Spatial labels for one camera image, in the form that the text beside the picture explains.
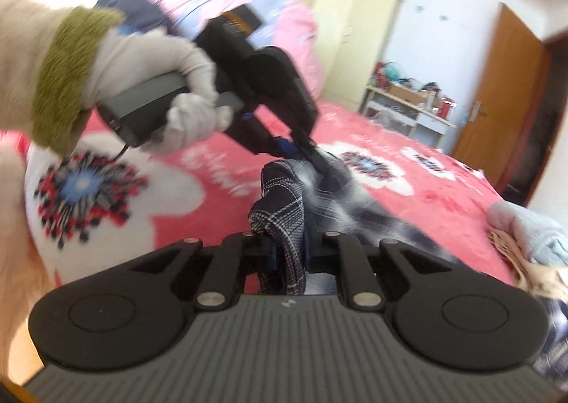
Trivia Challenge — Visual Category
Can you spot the cardboard box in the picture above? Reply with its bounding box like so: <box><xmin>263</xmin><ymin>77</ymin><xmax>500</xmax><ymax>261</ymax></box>
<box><xmin>388</xmin><ymin>83</ymin><xmax>429</xmax><ymax>104</ymax></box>

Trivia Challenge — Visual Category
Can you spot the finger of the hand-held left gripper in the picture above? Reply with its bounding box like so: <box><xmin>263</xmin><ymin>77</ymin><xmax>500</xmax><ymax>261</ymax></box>
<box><xmin>224</xmin><ymin>112</ymin><xmax>297</xmax><ymax>162</ymax></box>
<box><xmin>288</xmin><ymin>125</ymin><xmax>333</xmax><ymax>176</ymax></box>

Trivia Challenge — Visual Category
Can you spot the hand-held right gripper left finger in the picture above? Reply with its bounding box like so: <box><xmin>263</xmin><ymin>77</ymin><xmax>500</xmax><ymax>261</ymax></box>
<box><xmin>126</xmin><ymin>231</ymin><xmax>278</xmax><ymax>312</ymax></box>

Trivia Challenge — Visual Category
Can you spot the cream wardrobe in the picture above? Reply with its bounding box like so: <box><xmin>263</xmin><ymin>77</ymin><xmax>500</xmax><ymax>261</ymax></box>
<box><xmin>286</xmin><ymin>0</ymin><xmax>406</xmax><ymax>113</ymax></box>

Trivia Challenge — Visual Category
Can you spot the brown wooden door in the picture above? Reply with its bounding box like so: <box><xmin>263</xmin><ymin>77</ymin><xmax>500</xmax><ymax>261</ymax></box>
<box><xmin>453</xmin><ymin>4</ymin><xmax>551</xmax><ymax>204</ymax></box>

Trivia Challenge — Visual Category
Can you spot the light grey garment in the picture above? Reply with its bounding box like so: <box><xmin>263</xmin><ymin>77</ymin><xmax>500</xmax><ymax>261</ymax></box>
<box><xmin>486</xmin><ymin>201</ymin><xmax>568</xmax><ymax>266</ymax></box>

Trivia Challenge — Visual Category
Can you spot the person's left hand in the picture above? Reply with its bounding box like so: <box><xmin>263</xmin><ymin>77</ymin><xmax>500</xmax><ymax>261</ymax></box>
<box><xmin>84</xmin><ymin>28</ymin><xmax>234</xmax><ymax>151</ymax></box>

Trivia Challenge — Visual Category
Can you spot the pink floral quilt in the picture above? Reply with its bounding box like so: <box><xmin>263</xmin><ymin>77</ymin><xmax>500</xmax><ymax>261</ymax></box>
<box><xmin>169</xmin><ymin>0</ymin><xmax>324</xmax><ymax>97</ymax></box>

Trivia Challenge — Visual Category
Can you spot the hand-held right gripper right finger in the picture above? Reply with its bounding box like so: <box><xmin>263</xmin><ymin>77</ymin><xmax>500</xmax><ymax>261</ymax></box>
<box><xmin>304</xmin><ymin>230</ymin><xmax>449</xmax><ymax>312</ymax></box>

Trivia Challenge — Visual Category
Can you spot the red floral bedsheet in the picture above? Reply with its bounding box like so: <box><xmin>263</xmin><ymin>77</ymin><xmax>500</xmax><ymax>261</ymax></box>
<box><xmin>0</xmin><ymin>94</ymin><xmax>540</xmax><ymax>297</ymax></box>

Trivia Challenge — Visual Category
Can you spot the teal bag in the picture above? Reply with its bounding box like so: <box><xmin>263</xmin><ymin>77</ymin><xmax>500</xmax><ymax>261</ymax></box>
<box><xmin>384</xmin><ymin>62</ymin><xmax>406</xmax><ymax>83</ymax></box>

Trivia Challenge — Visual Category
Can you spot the white desk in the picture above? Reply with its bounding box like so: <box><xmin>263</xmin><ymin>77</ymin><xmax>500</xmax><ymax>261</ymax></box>
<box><xmin>361</xmin><ymin>86</ymin><xmax>458</xmax><ymax>148</ymax></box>

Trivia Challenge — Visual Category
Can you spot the cream fluffy jacket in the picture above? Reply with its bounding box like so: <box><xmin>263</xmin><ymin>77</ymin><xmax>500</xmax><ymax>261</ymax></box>
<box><xmin>0</xmin><ymin>148</ymin><xmax>60</xmax><ymax>390</ymax></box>

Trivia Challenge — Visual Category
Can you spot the beige patterned garment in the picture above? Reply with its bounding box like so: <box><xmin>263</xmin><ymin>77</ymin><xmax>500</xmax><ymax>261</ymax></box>
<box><xmin>488</xmin><ymin>228</ymin><xmax>568</xmax><ymax>301</ymax></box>

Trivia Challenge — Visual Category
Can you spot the navy white plaid shirt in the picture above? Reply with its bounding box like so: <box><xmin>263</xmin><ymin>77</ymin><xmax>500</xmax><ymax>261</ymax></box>
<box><xmin>247</xmin><ymin>157</ymin><xmax>568</xmax><ymax>379</ymax></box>

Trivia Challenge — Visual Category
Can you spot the clear plastic bag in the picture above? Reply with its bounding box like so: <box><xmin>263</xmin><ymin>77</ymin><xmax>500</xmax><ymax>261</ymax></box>
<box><xmin>370</xmin><ymin>103</ymin><xmax>415</xmax><ymax>133</ymax></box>

